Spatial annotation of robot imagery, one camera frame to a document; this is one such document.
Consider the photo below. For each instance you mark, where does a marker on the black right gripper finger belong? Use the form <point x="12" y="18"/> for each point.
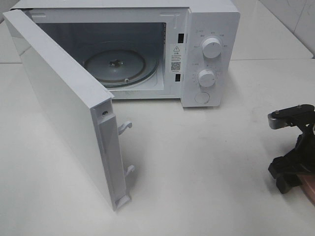
<point x="286" y="181"/>
<point x="286" y="165"/>

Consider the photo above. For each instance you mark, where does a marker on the white microwave door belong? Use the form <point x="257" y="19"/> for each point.
<point x="78" y="106"/>

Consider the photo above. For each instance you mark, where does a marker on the white microwave oven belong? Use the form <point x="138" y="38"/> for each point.
<point x="171" y="30"/>

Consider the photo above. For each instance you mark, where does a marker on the lower white dial knob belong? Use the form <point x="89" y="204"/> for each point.
<point x="206" y="78"/>

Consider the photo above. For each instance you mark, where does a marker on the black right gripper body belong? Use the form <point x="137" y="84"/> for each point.
<point x="305" y="148"/>

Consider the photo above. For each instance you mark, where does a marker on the pink round plate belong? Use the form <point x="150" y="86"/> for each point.
<point x="308" y="186"/>

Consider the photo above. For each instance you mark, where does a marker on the upper white dial knob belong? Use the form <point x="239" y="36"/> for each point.
<point x="211" y="47"/>

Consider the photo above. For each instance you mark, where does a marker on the white dial knob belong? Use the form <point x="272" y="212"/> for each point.
<point x="206" y="78"/>
<point x="211" y="47"/>

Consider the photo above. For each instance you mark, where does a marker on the round white door button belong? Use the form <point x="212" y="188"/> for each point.
<point x="202" y="98"/>

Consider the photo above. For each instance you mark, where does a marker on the glass microwave turntable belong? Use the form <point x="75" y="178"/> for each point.
<point x="121" y="67"/>

